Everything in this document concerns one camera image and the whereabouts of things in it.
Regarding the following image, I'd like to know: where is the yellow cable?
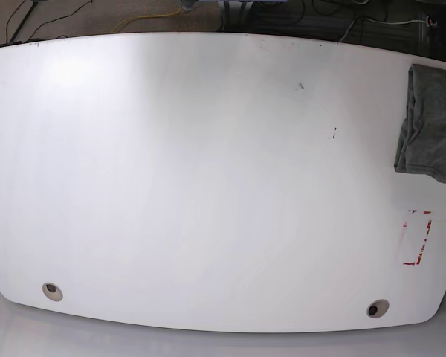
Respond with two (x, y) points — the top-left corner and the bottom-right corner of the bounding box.
(111, 0), (189, 34)

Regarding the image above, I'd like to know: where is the right table cable grommet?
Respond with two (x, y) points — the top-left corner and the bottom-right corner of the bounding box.
(366, 299), (390, 318)

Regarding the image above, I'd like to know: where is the red tape rectangle marking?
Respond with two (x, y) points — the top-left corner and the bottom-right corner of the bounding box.
(398, 210), (433, 266)

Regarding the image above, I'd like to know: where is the white cable on floor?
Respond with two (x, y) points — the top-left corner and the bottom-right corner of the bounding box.
(337, 16), (438, 42)

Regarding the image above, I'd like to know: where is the table cable grommet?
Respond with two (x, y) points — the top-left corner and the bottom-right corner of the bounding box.
(42, 283), (63, 302)
(366, 299), (390, 318)

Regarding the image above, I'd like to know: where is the left table cable grommet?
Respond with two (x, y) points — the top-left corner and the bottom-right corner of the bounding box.
(42, 283), (63, 302)

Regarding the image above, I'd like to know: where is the grey t-shirt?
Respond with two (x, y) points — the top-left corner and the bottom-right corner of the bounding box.
(394, 64), (446, 184)

